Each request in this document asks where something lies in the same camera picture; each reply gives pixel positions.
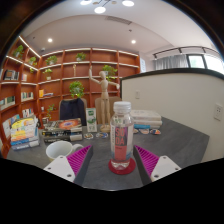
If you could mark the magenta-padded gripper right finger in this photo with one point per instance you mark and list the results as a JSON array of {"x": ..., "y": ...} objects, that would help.
[{"x": 164, "y": 167}]

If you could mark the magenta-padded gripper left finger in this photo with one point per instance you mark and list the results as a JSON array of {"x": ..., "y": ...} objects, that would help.
[{"x": 58, "y": 167}]

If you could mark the clear plastic drink bottle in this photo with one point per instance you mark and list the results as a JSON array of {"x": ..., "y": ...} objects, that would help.
[{"x": 121, "y": 140}]

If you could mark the yellow striped white mug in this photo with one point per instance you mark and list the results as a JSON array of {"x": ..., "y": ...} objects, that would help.
[{"x": 58, "y": 149}]

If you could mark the round printed badge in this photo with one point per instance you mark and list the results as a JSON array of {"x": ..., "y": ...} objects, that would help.
[
  {"x": 144, "y": 131},
  {"x": 155, "y": 131},
  {"x": 102, "y": 135},
  {"x": 88, "y": 135}
]

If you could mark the stack of dark books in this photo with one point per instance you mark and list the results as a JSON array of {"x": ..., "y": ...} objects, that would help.
[{"x": 63, "y": 130}]

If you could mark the flat round red coaster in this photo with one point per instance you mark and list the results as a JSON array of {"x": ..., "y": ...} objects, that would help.
[{"x": 121, "y": 171}]

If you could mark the stack of colourful books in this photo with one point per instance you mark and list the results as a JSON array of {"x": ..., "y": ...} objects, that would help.
[{"x": 24, "y": 133}]

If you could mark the stack of white books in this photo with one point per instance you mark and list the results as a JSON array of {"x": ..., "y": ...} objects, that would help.
[{"x": 146, "y": 118}]

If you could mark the green and white carton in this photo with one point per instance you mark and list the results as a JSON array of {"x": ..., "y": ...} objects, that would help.
[{"x": 91, "y": 120}]

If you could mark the dark blue chair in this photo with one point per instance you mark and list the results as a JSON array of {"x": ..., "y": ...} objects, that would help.
[{"x": 72, "y": 110}]

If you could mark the wooden artist mannequin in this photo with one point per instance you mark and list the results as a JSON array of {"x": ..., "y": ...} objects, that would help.
[{"x": 104, "y": 96}]

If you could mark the orange wooden shelf unit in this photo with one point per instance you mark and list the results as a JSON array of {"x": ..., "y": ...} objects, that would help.
[{"x": 63, "y": 71}]

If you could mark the grey curtain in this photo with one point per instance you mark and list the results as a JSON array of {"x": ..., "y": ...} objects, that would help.
[{"x": 171, "y": 62}]

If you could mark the window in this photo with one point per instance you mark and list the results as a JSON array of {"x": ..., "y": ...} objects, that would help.
[{"x": 206, "y": 63}]

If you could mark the branched ceiling lamp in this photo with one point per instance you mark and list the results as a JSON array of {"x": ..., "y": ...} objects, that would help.
[{"x": 100, "y": 6}]

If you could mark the white wall socket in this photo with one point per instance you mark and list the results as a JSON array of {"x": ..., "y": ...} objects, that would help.
[{"x": 218, "y": 112}]

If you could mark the black ceiling track rail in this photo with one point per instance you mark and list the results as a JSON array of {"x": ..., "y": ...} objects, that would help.
[{"x": 186, "y": 50}]

